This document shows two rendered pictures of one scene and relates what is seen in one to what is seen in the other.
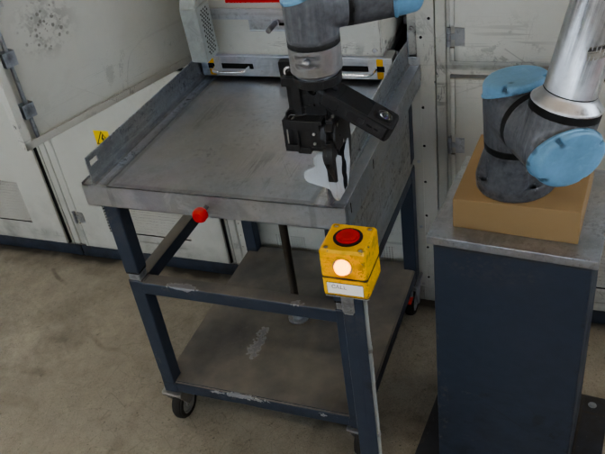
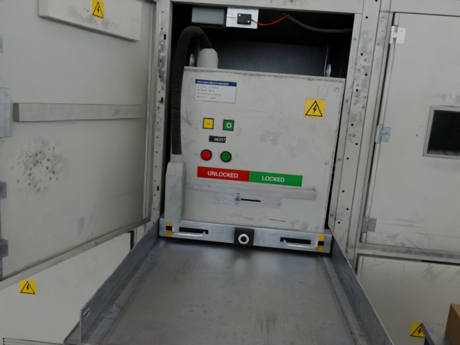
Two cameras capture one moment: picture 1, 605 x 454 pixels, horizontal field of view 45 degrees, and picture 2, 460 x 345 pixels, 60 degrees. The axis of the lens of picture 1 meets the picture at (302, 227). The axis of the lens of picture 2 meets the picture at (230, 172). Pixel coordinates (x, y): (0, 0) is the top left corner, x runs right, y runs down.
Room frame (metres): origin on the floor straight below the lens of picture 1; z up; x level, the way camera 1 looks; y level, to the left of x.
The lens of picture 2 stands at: (0.72, 0.45, 1.29)
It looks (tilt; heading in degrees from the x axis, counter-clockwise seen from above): 11 degrees down; 339
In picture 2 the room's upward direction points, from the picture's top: 5 degrees clockwise
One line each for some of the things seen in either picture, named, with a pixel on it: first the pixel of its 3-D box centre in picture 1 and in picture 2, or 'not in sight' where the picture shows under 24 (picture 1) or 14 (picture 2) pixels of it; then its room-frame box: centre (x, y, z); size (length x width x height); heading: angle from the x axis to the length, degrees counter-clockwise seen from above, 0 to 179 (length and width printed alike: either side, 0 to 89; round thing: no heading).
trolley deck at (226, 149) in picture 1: (266, 129); (239, 287); (1.61, 0.05, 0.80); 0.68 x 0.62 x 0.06; 155
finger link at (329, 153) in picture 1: (331, 153); not in sight; (0.95, -0.06, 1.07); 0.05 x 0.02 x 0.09; 155
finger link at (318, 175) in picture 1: (322, 177); not in sight; (0.96, -0.04, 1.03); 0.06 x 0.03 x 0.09; 65
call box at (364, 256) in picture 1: (350, 260); not in sight; (0.97, -0.07, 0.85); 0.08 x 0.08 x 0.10; 65
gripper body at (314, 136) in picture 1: (316, 109); not in sight; (0.98, -0.05, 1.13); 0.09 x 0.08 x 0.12; 65
